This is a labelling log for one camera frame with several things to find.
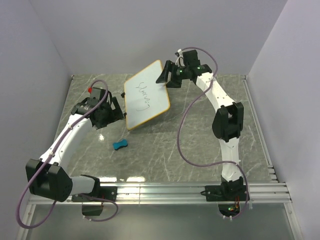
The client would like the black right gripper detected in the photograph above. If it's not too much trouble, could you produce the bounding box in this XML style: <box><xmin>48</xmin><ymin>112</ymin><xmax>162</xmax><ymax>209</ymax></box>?
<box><xmin>155</xmin><ymin>60</ymin><xmax>189</xmax><ymax>89</ymax></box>

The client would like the yellow framed whiteboard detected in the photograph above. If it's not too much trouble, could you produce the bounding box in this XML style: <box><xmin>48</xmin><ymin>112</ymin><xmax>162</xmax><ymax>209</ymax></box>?
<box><xmin>124</xmin><ymin>60</ymin><xmax>171</xmax><ymax>131</ymax></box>

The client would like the blue whiteboard eraser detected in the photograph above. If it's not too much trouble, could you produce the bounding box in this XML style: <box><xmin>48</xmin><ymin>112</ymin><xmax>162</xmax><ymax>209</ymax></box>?
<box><xmin>112</xmin><ymin>139</ymin><xmax>128</xmax><ymax>151</ymax></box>

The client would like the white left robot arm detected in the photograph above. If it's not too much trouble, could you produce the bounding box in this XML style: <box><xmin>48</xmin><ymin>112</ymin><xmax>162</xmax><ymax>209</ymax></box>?
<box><xmin>25</xmin><ymin>97</ymin><xmax>124</xmax><ymax>202</ymax></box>

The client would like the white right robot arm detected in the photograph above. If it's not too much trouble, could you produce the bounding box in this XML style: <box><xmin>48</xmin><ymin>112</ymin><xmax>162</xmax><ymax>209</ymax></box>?
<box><xmin>156</xmin><ymin>60</ymin><xmax>246</xmax><ymax>201</ymax></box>

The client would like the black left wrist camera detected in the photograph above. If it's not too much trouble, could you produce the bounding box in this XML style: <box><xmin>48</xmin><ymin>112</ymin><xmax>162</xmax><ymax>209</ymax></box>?
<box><xmin>88</xmin><ymin>87</ymin><xmax>106</xmax><ymax>102</ymax></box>

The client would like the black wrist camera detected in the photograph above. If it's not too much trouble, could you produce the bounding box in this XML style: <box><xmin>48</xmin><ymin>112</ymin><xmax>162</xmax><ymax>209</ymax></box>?
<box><xmin>175</xmin><ymin>49</ymin><xmax>201</xmax><ymax>68</ymax></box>
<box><xmin>88</xmin><ymin>87</ymin><xmax>106</xmax><ymax>102</ymax></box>

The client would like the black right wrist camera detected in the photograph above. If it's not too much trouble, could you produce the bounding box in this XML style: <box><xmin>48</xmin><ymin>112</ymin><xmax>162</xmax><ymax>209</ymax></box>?
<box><xmin>175</xmin><ymin>49</ymin><xmax>201</xmax><ymax>68</ymax></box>

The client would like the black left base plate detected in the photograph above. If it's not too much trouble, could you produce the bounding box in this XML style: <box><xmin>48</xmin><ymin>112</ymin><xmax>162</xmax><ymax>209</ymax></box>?
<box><xmin>71</xmin><ymin>186</ymin><xmax>118</xmax><ymax>202</ymax></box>

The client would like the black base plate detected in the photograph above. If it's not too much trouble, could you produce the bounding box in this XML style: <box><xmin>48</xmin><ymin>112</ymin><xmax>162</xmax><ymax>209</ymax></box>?
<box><xmin>200</xmin><ymin>184</ymin><xmax>250</xmax><ymax>202</ymax></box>
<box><xmin>71</xmin><ymin>186</ymin><xmax>118</xmax><ymax>202</ymax></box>

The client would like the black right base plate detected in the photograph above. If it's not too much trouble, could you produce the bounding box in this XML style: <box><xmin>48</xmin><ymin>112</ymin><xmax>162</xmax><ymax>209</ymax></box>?
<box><xmin>200</xmin><ymin>184</ymin><xmax>250</xmax><ymax>202</ymax></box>

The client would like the aluminium right side rail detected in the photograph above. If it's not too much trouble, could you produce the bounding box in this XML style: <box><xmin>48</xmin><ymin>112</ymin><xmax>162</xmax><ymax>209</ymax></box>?
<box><xmin>241</xmin><ymin>75</ymin><xmax>279</xmax><ymax>183</ymax></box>

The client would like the aluminium rail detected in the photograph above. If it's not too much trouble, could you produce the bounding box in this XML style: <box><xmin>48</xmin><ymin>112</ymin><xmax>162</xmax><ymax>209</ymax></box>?
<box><xmin>241</xmin><ymin>75</ymin><xmax>279</xmax><ymax>183</ymax></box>
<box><xmin>27</xmin><ymin>181</ymin><xmax>293</xmax><ymax>206</ymax></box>

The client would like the aluminium front rail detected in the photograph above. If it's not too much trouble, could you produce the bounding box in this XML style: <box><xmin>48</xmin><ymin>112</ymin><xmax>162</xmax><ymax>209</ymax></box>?
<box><xmin>27</xmin><ymin>181</ymin><xmax>293</xmax><ymax>206</ymax></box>

